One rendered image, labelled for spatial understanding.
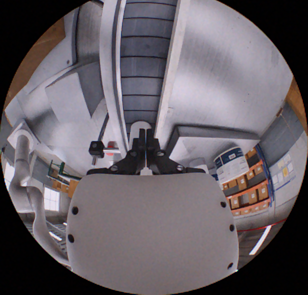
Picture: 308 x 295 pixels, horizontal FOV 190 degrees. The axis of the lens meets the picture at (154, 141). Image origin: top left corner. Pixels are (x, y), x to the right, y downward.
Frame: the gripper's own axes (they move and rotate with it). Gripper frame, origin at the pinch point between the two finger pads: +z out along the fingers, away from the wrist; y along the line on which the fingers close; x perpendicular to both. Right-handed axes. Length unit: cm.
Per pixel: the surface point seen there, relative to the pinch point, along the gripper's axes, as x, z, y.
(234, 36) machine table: 26.1, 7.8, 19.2
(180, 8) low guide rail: 19.2, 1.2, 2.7
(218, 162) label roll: -24.4, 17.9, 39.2
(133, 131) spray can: -3.3, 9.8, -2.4
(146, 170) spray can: -5.9, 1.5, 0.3
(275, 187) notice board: -143, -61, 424
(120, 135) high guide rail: -0.4, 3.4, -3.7
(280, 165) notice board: -82, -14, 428
